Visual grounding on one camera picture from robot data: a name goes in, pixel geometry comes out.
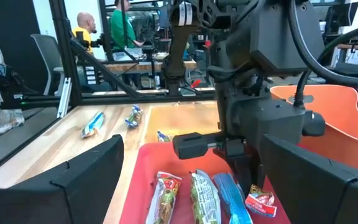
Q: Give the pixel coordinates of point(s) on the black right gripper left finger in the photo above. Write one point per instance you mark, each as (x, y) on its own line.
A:
(57, 199)

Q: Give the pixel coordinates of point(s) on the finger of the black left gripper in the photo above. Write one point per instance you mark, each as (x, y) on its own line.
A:
(232, 152)
(255, 165)

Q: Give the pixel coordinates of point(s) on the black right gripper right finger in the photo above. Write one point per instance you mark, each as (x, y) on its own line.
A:
(322, 193)

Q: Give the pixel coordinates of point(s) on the brown red granola bar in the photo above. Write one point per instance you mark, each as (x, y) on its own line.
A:
(259, 202)

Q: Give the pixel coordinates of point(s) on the blue Quaker granola bar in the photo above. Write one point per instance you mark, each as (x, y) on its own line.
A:
(232, 196)

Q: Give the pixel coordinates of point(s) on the teal blue granola bar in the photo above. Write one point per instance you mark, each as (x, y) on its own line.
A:
(163, 137)

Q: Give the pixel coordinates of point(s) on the light blue granola bar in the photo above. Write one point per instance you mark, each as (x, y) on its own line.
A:
(93, 124)

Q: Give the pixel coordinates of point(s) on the blue white granola bar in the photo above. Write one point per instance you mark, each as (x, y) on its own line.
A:
(134, 116)

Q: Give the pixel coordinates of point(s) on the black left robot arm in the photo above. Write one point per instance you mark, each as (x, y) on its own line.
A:
(179, 46)

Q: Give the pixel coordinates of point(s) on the light orange translucent bin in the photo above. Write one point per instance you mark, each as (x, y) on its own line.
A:
(182, 121)

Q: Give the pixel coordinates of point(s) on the orange plastic tub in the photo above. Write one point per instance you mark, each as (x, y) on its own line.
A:
(346, 133)

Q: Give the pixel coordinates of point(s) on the pink translucent bin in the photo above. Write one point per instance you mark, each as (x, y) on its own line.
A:
(157, 161)

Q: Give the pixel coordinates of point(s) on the small red box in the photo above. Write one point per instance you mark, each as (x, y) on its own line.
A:
(208, 43)

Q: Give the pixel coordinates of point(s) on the black monitor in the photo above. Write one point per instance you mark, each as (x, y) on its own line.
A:
(340, 15)

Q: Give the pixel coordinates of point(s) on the wooden workbench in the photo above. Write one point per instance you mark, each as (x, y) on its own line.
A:
(135, 66)

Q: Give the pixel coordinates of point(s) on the office chair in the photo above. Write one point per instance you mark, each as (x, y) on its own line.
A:
(45, 53)

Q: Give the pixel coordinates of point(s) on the black device with green light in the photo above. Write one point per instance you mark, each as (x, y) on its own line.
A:
(79, 37)

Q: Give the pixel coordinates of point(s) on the person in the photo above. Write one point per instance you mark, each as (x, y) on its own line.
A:
(84, 26)
(121, 28)

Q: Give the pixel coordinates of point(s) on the silver aluminium rail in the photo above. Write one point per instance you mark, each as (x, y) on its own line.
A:
(64, 99)

